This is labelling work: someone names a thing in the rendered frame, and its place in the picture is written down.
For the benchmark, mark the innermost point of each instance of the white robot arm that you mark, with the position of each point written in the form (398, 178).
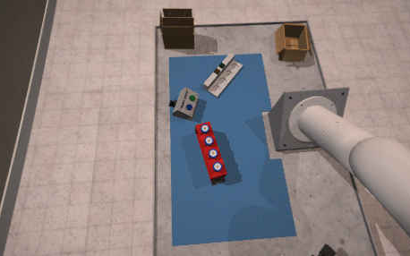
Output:
(381, 164)

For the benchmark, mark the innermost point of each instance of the blue flat mat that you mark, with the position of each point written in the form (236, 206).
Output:
(253, 202)

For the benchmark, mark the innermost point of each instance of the grey control panel with two buttons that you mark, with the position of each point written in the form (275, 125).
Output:
(186, 104)

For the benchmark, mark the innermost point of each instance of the open brown cardboard box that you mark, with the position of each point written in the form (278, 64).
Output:
(297, 36)

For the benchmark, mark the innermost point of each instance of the beige tray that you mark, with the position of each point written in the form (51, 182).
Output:
(220, 78)

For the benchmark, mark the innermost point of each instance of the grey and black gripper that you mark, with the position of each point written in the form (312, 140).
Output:
(327, 251)

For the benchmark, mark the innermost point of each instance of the red rectangular block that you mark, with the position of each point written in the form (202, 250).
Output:
(205, 152)

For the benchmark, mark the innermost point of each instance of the grey metal bracket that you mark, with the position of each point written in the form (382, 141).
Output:
(218, 181)

